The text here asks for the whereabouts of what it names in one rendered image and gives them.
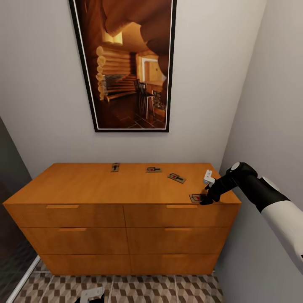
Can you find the door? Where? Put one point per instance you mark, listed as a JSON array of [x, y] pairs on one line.
[[16, 252]]

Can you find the picture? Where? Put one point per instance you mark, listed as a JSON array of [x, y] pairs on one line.
[[126, 49]]

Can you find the cabinet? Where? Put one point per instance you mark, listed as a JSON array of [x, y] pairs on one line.
[[81, 218]]

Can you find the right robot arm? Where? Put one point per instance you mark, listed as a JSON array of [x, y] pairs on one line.
[[284, 217]]

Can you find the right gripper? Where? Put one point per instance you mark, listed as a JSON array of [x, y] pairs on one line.
[[214, 192]]

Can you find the shower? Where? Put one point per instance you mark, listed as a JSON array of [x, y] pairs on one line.
[[23, 280]]

